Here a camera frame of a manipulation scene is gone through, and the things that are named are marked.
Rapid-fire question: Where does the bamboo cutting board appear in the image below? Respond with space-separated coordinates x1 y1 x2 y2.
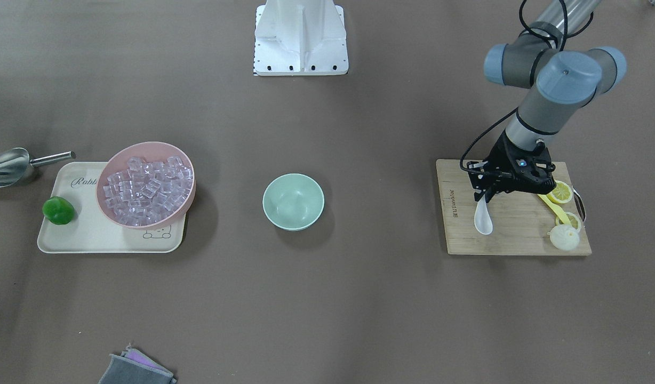
436 159 593 258

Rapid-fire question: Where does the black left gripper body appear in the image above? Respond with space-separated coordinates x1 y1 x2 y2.
467 133 556 195

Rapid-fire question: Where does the stainless steel ice scoop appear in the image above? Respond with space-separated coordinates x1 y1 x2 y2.
0 148 76 188

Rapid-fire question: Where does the green lime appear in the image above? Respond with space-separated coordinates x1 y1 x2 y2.
42 195 76 225

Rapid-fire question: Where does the pink bowl of ice cubes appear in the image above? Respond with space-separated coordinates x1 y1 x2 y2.
96 141 196 229

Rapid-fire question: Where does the cream rectangular serving tray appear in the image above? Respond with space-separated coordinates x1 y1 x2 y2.
37 162 186 253

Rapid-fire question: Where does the grey folded cloth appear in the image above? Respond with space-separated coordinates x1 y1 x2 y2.
98 347 177 383

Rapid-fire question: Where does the white ceramic spoon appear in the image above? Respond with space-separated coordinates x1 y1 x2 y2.
474 194 493 235

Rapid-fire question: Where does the yellow plastic knife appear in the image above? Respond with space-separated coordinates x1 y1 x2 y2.
537 194 569 225

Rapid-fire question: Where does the mint green bowl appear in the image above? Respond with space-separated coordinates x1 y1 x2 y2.
262 173 325 231

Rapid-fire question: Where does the lemon slice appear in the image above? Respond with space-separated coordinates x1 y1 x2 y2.
555 211 584 233
546 180 574 205

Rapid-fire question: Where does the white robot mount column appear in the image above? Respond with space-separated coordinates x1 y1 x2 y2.
253 1 349 76

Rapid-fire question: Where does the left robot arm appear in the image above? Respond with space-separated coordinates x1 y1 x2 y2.
460 1 627 203

